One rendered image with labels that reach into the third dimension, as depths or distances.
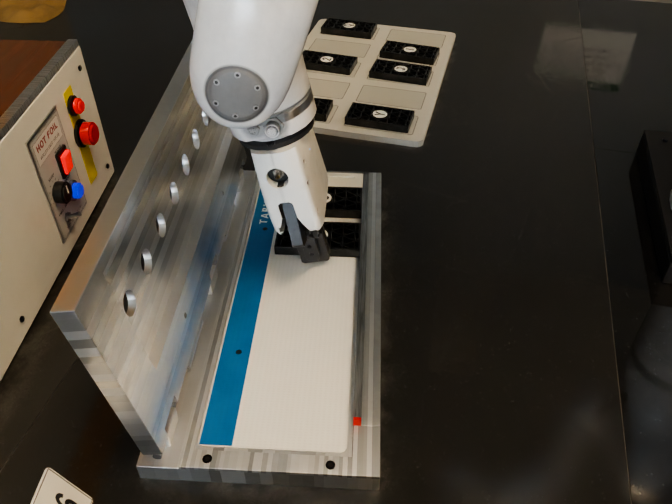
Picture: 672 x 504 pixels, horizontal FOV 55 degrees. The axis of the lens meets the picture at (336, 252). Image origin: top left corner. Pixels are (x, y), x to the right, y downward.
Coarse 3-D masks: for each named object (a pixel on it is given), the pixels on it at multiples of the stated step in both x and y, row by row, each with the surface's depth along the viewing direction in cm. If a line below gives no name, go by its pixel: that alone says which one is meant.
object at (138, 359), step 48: (192, 96) 70; (144, 144) 57; (192, 144) 69; (240, 144) 83; (144, 192) 56; (192, 192) 68; (96, 240) 47; (144, 240) 55; (192, 240) 65; (96, 288) 45; (144, 288) 55; (192, 288) 62; (96, 336) 44; (144, 336) 54; (192, 336) 61; (144, 384) 51; (144, 432) 51
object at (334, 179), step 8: (328, 176) 84; (336, 176) 84; (344, 176) 84; (352, 176) 84; (360, 176) 84; (328, 184) 82; (336, 184) 82; (344, 184) 82; (352, 184) 82; (360, 184) 82
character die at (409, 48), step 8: (384, 48) 115; (392, 48) 115; (400, 48) 116; (408, 48) 115; (416, 48) 115; (424, 48) 115; (432, 48) 115; (384, 56) 115; (392, 56) 114; (400, 56) 114; (408, 56) 113; (416, 56) 113; (424, 56) 113; (432, 56) 113; (432, 64) 113
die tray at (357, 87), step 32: (320, 32) 123; (384, 32) 123; (416, 32) 123; (448, 32) 123; (320, 96) 104; (352, 96) 104; (384, 96) 104; (416, 96) 104; (320, 128) 97; (352, 128) 97; (416, 128) 97
